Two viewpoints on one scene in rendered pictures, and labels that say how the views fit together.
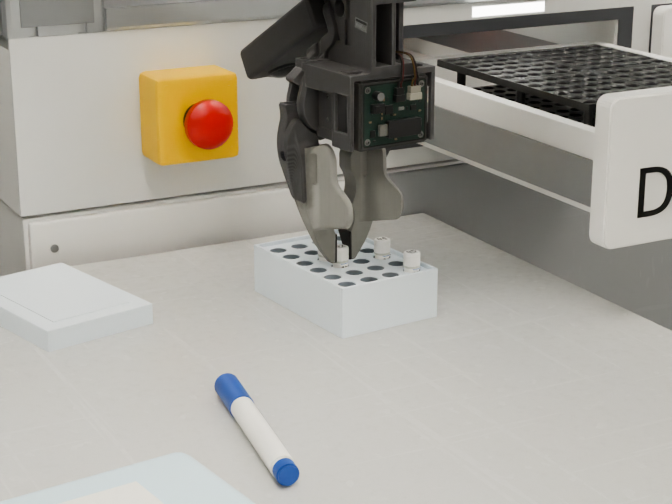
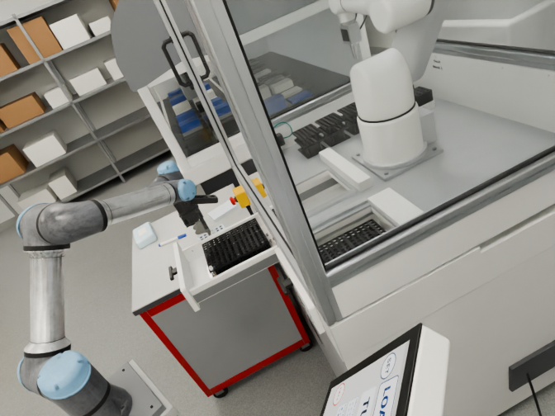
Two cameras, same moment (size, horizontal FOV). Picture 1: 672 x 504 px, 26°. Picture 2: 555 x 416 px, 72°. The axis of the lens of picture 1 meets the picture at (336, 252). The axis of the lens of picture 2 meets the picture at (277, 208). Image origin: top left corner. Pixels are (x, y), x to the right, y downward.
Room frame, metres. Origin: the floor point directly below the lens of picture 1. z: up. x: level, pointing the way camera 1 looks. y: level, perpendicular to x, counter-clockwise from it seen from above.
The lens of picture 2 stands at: (1.82, -1.19, 1.67)
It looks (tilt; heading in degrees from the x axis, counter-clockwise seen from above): 32 degrees down; 111
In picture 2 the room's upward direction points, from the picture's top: 23 degrees counter-clockwise
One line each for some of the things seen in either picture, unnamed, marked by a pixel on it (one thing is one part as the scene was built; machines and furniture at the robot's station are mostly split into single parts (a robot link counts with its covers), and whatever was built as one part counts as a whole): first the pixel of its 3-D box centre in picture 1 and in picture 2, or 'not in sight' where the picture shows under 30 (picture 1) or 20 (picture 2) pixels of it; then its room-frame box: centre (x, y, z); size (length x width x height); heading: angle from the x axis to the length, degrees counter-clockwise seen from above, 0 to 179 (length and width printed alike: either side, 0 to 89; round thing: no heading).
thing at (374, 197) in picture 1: (376, 200); (201, 229); (1.02, -0.03, 0.85); 0.06 x 0.03 x 0.09; 33
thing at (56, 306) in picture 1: (55, 304); (222, 210); (1.01, 0.21, 0.77); 0.13 x 0.09 x 0.02; 41
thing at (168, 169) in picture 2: not in sight; (171, 177); (1.01, -0.01, 1.11); 0.09 x 0.08 x 0.11; 72
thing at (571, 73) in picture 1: (590, 107); (237, 249); (1.24, -0.22, 0.87); 0.22 x 0.18 x 0.06; 28
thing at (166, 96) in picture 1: (190, 115); (240, 196); (1.18, 0.12, 0.88); 0.07 x 0.05 x 0.07; 118
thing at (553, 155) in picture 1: (583, 110); (239, 249); (1.25, -0.22, 0.86); 0.40 x 0.26 x 0.06; 28
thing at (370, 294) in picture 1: (343, 279); (214, 237); (1.04, -0.01, 0.78); 0.12 x 0.08 x 0.04; 33
